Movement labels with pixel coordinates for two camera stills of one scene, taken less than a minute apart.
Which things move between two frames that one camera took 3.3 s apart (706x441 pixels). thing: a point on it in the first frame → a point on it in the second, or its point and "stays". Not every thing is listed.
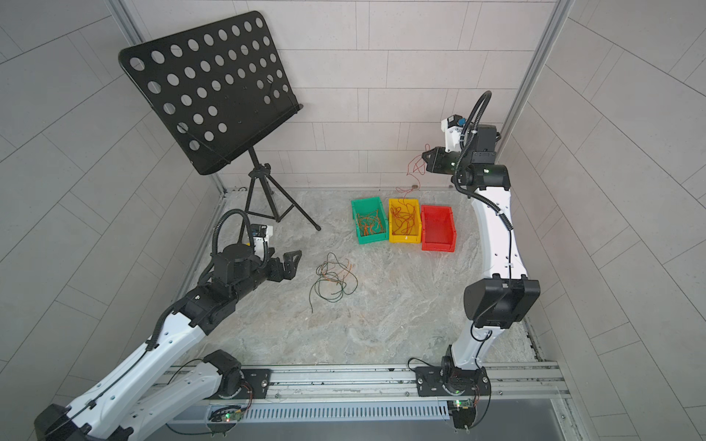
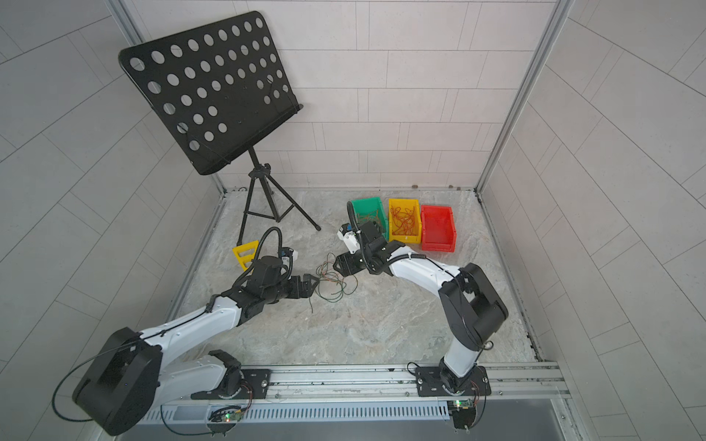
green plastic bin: x=370 y=220 stays
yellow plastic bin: x=404 y=220 stays
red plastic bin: x=438 y=229 stays
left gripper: x=290 y=272 → x=307 y=291
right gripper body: x=447 y=164 → x=356 y=261
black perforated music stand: x=219 y=86 stays
